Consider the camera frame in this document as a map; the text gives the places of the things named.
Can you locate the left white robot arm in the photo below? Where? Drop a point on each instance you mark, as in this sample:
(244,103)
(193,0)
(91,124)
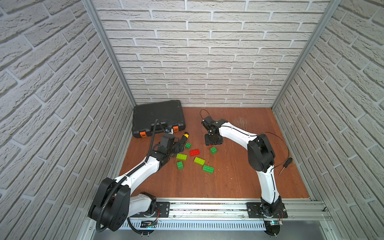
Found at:
(114,203)

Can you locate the black plastic tool case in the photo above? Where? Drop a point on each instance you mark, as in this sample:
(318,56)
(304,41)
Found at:
(157,116)

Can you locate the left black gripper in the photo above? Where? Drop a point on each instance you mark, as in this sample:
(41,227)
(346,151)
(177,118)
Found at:
(176,145)

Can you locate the lime 2x4 lego brick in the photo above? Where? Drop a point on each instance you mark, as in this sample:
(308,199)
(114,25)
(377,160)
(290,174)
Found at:
(181,157)

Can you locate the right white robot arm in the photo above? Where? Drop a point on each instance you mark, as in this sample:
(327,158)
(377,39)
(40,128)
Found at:
(261,158)

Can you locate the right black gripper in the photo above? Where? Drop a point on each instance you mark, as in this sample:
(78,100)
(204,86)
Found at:
(207,141)

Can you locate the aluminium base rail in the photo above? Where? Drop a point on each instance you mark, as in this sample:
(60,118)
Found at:
(190,214)

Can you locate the green 2x4 lego brick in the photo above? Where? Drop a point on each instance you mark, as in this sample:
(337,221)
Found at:
(208,169)

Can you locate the black handled screwdriver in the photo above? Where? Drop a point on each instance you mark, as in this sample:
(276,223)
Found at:
(286,164)

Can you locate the small dark green lego brick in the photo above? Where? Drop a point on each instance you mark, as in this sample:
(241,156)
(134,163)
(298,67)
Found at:
(213,150)

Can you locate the red 2x4 lego brick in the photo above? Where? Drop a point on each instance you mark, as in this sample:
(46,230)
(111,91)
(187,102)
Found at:
(194,152)

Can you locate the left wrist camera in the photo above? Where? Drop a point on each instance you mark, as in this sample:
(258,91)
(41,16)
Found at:
(169,130)

